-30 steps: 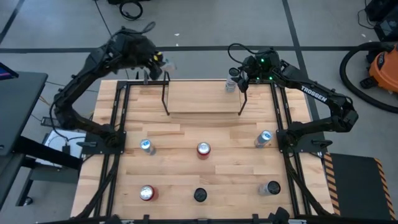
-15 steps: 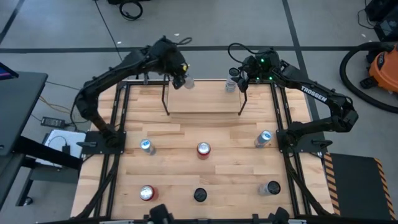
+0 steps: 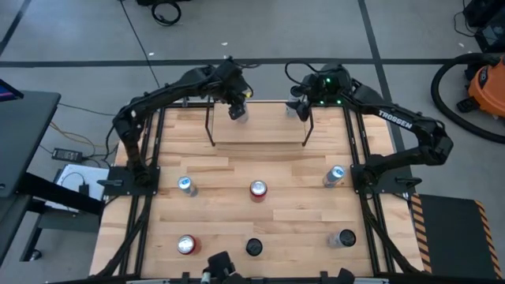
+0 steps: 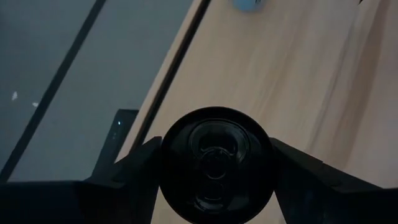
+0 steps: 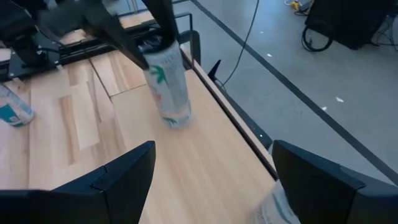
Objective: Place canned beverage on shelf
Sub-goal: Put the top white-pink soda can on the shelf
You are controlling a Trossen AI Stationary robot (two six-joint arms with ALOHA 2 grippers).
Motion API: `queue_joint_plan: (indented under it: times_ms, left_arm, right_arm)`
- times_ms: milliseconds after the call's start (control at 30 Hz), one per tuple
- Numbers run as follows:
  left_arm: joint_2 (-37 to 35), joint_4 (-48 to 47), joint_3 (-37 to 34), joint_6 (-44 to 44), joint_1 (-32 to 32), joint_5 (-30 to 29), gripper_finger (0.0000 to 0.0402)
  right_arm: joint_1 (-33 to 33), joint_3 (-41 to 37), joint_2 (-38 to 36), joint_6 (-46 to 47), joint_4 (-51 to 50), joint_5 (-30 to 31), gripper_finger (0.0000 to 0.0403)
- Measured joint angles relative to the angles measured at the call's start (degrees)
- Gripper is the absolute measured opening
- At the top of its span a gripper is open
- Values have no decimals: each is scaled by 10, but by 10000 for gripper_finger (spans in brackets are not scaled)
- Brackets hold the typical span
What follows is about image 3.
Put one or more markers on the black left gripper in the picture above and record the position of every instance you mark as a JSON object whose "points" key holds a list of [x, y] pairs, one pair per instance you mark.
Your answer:
{"points": [[233, 84]]}

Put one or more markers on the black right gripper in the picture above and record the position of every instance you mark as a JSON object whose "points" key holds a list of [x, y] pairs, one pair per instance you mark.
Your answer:
{"points": [[319, 88]]}

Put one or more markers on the white Celsius Peach Vibe can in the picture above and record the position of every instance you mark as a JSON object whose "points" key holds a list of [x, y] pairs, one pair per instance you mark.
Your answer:
{"points": [[245, 115]]}

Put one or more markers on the white Celsius Arctic can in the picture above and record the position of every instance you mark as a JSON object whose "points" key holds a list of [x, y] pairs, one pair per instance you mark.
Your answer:
{"points": [[292, 108]]}

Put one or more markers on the blue silver Red Bull can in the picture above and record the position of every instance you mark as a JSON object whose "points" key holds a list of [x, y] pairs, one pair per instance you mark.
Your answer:
{"points": [[334, 175], [186, 184]]}

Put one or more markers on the red Coke Zero can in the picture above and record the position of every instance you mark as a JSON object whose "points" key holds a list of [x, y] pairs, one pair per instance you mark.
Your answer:
{"points": [[258, 190], [187, 244]]}

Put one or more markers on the white Celsius can blue band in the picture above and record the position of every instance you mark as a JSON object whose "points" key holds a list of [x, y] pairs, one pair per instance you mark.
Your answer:
{"points": [[254, 247]]}

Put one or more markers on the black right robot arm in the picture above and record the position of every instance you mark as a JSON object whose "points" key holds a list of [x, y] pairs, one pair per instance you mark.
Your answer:
{"points": [[394, 118]]}

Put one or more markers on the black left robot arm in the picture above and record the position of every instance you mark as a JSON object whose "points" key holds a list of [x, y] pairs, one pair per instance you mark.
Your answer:
{"points": [[165, 92]]}

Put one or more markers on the wooden shelf black metal legs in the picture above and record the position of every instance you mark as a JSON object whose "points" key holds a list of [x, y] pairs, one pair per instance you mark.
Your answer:
{"points": [[258, 126]]}

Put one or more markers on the orange shop vacuum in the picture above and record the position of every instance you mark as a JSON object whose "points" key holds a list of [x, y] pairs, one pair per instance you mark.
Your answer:
{"points": [[436, 98], [489, 90]]}

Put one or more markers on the small black power adapter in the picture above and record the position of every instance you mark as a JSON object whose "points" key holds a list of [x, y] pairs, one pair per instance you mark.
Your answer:
{"points": [[83, 189]]}

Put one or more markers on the white paper sheet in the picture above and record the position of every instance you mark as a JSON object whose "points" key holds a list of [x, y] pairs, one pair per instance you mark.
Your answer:
{"points": [[71, 177]]}

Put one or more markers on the black mat hazard stripes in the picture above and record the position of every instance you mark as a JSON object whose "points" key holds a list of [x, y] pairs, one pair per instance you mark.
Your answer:
{"points": [[450, 236]]}

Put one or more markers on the black equipment case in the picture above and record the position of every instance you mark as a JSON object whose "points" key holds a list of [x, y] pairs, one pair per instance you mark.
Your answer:
{"points": [[489, 31]]}

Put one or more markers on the black desk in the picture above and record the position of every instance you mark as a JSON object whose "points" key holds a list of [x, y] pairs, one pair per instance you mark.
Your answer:
{"points": [[23, 134]]}

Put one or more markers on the blue screen device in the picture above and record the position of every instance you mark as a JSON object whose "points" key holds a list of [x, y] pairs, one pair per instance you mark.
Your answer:
{"points": [[8, 92]]}

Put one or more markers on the desk caster wheel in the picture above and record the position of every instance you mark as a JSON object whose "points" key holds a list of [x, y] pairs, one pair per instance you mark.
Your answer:
{"points": [[34, 254]]}

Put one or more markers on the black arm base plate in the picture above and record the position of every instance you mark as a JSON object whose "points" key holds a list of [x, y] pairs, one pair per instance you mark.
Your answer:
{"points": [[394, 182], [118, 187]]}

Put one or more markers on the black aluminium table frame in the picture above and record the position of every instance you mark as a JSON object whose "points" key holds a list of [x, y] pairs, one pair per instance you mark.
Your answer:
{"points": [[139, 236]]}

